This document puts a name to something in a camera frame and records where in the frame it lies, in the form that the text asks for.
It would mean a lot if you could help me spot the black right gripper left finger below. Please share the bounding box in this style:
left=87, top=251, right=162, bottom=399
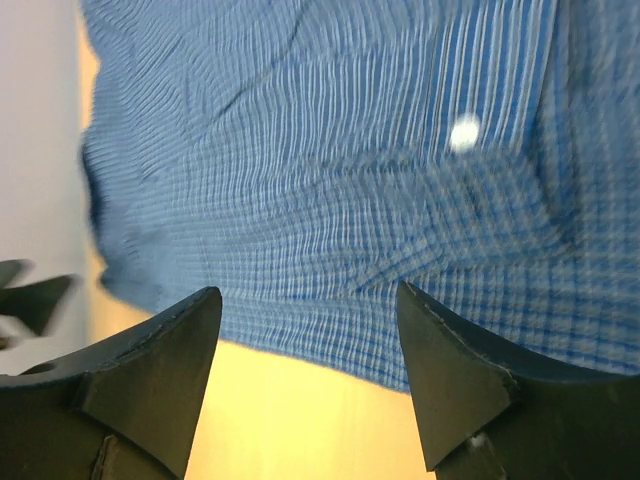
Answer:
left=1, top=287, right=222, bottom=479

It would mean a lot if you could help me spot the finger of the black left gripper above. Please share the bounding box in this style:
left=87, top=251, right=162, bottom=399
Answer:
left=1, top=275, right=76, bottom=336
left=0, top=259, right=33, bottom=290

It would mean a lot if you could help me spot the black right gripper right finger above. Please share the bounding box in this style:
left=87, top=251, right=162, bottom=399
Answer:
left=397, top=283, right=639, bottom=480

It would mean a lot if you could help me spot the blue checked long sleeve shirt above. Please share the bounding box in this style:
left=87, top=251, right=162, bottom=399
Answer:
left=82, top=1, right=639, bottom=391

